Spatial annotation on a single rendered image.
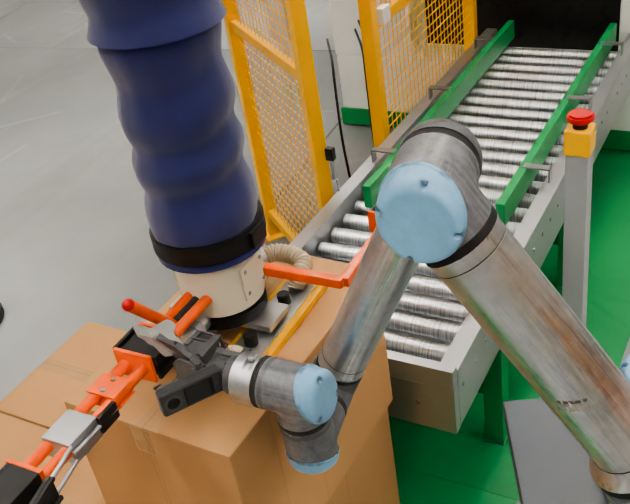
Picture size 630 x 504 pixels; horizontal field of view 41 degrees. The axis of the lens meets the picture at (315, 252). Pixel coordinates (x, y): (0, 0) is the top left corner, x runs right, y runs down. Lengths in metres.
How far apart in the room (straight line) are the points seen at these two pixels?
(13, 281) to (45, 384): 1.66
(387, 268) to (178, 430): 0.53
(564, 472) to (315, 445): 0.50
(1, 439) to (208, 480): 0.89
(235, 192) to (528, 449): 0.75
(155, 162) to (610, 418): 0.85
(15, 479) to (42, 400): 1.05
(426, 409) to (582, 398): 1.05
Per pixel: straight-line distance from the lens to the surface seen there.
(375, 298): 1.36
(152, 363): 1.54
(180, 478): 1.68
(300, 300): 1.79
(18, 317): 3.85
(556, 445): 1.76
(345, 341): 1.45
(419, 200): 1.04
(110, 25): 1.43
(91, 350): 2.55
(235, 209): 1.56
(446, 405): 2.20
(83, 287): 3.89
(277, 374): 1.40
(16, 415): 2.44
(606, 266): 3.53
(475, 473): 2.70
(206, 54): 1.46
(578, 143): 2.31
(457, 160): 1.09
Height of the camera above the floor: 2.02
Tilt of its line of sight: 33 degrees down
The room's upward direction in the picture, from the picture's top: 10 degrees counter-clockwise
